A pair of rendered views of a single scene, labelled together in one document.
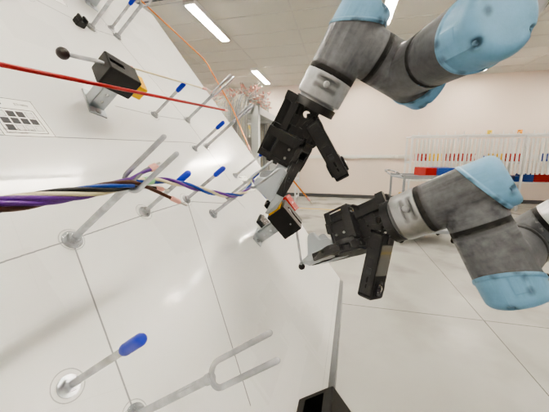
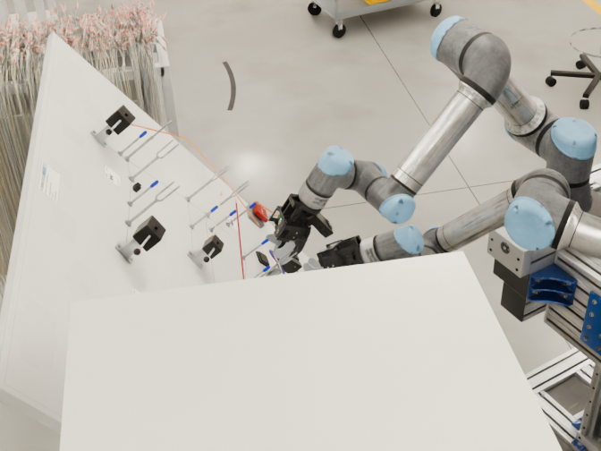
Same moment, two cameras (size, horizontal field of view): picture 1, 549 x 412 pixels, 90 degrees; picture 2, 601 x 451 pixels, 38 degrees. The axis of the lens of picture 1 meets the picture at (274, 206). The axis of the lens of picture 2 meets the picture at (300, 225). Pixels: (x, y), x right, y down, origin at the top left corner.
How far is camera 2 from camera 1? 1.84 m
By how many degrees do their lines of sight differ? 34
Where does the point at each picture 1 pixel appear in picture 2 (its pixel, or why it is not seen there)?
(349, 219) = (335, 259)
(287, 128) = (293, 220)
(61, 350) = not seen: hidden behind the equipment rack
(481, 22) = (395, 217)
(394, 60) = (358, 187)
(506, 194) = (415, 251)
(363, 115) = not seen: outside the picture
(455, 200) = (393, 253)
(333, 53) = (325, 189)
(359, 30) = (338, 179)
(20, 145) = not seen: hidden behind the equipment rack
